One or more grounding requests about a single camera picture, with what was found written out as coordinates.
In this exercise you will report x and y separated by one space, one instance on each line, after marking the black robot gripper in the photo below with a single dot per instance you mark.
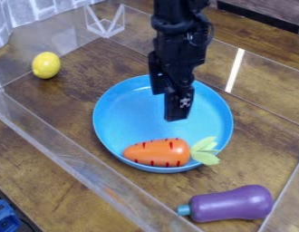
183 33

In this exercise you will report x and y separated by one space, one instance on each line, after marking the orange toy carrot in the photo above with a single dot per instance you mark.
171 152

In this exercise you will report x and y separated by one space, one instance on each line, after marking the blue round tray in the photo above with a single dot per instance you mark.
127 116

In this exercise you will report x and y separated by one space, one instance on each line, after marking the yellow toy lemon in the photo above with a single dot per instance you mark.
45 65

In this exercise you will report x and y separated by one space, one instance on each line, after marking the purple toy eggplant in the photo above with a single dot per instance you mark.
248 202

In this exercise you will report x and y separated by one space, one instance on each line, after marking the white mesh curtain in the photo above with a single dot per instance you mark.
19 12

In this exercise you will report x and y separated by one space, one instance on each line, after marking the blue object at corner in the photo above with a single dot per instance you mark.
9 220

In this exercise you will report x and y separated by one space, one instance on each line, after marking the clear acrylic barrier frame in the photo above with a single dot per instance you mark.
57 173

